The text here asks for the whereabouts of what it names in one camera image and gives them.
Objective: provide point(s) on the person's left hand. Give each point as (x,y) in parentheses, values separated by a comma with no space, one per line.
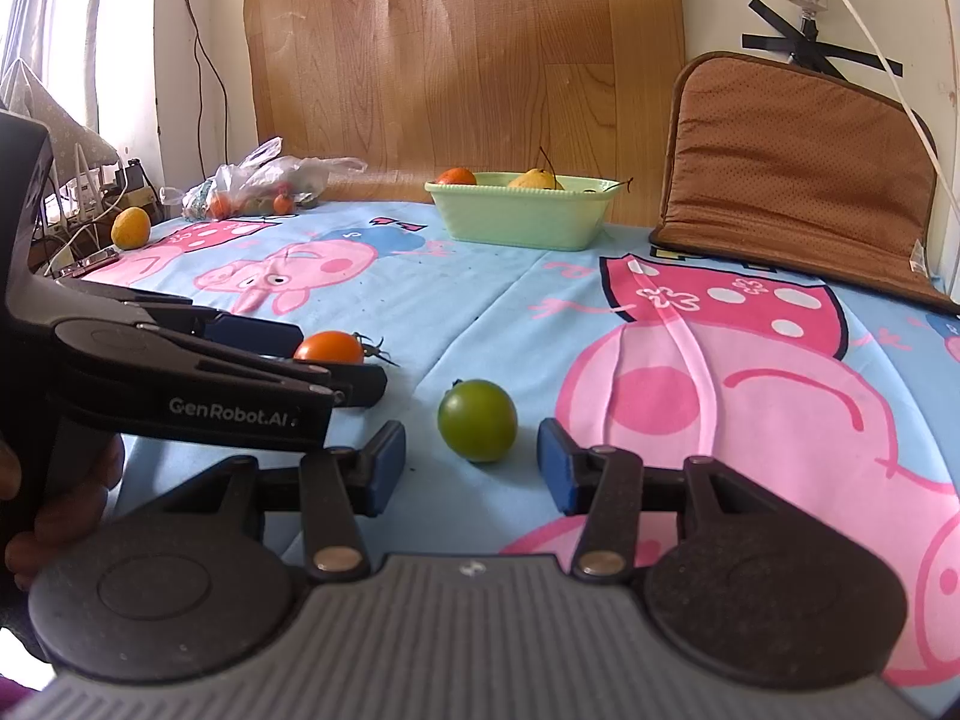
(82,517)

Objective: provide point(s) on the printed cartoon blanket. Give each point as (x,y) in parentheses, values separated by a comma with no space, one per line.
(675,360)

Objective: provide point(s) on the white router with antennas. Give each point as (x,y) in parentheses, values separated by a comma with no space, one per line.
(82,191)

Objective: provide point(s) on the white curtain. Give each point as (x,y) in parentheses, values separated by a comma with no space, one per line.
(60,7)

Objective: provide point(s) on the small orange mandarin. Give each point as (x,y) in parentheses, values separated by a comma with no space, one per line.
(456,177)

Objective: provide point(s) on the light green bowl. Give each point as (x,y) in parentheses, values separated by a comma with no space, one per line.
(517,223)

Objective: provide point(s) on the yellowish orange mandarin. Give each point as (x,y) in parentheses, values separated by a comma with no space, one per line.
(130,229)

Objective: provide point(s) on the brown seat cushion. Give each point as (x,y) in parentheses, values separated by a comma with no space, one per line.
(802,172)

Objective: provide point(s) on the tiny orange tomato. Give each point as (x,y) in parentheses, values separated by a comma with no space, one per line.
(283,203)
(219,206)

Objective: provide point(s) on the small dark box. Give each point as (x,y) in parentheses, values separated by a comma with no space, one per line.
(136,181)

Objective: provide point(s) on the white patterned cloth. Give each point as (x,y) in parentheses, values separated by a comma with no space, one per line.
(52,116)

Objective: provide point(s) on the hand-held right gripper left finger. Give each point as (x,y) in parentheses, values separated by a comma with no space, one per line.
(386,466)

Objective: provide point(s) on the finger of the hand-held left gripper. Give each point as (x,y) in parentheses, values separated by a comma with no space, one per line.
(255,335)
(352,386)

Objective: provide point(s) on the black tape cross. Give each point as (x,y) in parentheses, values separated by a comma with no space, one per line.
(810,49)

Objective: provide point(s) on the wood pattern board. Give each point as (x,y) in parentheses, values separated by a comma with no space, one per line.
(465,60)

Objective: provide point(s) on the clear plastic bag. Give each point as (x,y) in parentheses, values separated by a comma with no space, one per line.
(255,176)

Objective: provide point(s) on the green tomato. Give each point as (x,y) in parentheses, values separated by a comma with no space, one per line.
(478,421)

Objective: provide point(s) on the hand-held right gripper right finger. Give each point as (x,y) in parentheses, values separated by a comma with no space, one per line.
(559,466)

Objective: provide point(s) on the flat metallic phone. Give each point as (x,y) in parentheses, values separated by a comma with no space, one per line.
(86,262)

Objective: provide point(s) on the yellow pear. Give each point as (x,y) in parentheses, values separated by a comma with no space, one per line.
(534,180)

